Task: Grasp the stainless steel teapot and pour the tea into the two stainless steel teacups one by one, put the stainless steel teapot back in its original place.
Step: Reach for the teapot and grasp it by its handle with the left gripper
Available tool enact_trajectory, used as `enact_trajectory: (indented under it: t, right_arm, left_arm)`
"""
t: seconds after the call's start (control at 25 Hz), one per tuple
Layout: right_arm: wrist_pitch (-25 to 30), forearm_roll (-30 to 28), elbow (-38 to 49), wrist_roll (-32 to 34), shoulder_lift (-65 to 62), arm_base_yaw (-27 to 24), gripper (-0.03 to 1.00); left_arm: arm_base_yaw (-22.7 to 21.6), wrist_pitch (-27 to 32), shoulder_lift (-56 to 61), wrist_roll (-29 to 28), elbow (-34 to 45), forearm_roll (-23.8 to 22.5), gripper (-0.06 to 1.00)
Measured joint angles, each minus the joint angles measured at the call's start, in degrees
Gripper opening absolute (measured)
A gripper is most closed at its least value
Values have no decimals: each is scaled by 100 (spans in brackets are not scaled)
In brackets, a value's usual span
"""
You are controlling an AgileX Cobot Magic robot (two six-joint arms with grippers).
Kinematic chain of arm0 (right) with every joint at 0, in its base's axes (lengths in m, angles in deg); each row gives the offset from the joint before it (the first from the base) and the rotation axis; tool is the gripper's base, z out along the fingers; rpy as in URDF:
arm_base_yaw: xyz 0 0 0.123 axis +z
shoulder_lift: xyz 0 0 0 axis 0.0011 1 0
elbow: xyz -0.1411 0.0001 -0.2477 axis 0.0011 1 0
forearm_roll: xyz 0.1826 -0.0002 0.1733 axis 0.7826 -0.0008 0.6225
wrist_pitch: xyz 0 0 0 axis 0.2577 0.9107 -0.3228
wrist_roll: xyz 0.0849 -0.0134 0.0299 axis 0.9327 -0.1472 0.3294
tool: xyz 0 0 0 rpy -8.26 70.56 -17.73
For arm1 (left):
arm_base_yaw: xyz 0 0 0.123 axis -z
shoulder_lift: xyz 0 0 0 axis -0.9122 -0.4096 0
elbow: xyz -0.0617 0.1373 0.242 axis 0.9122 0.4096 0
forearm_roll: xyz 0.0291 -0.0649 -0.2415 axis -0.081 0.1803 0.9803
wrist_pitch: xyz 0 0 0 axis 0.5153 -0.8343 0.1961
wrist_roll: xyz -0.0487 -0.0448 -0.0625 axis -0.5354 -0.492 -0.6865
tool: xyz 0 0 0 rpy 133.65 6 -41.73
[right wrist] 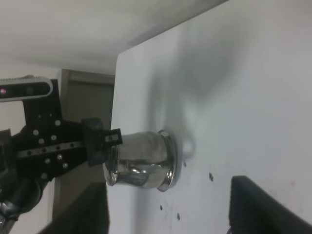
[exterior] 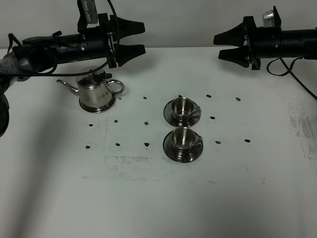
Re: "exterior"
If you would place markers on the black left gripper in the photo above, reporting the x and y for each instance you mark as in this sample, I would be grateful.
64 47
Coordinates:
96 42

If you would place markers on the far stainless steel teacup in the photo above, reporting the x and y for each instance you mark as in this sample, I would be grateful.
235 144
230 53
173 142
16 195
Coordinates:
183 109

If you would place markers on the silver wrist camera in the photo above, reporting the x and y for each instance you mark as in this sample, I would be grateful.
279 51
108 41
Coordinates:
88 11
271 18

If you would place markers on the near stainless steel teacup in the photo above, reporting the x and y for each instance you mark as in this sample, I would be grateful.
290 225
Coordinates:
184 138

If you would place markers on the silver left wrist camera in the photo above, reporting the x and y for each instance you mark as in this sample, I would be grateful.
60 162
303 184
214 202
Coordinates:
88 11

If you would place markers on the near stainless steel saucer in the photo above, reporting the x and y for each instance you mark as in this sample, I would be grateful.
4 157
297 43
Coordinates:
181 156

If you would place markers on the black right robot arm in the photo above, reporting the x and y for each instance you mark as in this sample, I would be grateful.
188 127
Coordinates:
295 44

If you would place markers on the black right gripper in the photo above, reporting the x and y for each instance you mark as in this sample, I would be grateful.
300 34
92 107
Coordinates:
262 43

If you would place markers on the stainless steel teacup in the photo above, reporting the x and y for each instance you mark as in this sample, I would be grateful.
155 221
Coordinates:
184 138
183 109

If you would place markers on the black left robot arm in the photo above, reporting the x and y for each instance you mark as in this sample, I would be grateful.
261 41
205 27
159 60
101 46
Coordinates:
40 56

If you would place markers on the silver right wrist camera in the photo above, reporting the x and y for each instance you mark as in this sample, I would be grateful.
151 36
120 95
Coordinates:
271 18

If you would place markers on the stainless steel saucer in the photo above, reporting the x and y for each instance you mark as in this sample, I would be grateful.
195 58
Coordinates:
181 156
173 122

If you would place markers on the far stainless steel saucer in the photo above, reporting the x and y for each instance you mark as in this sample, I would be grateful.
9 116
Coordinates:
173 122

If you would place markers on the stainless steel teapot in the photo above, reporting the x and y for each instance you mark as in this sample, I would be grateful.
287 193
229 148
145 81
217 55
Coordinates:
97 91

